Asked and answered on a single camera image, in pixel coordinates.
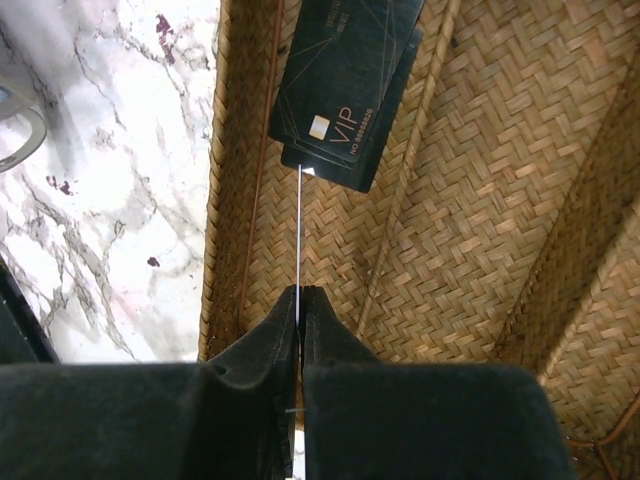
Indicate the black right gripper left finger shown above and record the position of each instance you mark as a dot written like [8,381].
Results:
[231,417]

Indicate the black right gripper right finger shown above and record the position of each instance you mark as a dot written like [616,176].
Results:
[368,419]

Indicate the grey card holder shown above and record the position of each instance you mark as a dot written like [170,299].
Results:
[23,129]

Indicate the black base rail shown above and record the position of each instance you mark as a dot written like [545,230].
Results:
[22,338]

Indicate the woven wicker divided tray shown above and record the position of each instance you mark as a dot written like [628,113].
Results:
[503,221]

